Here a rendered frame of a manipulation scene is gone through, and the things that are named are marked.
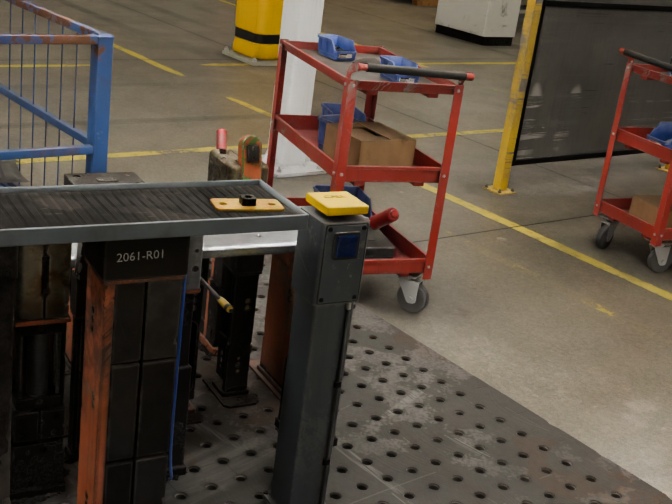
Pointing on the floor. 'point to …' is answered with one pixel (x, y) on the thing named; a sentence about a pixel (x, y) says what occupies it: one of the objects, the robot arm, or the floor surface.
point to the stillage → (98, 120)
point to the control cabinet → (478, 20)
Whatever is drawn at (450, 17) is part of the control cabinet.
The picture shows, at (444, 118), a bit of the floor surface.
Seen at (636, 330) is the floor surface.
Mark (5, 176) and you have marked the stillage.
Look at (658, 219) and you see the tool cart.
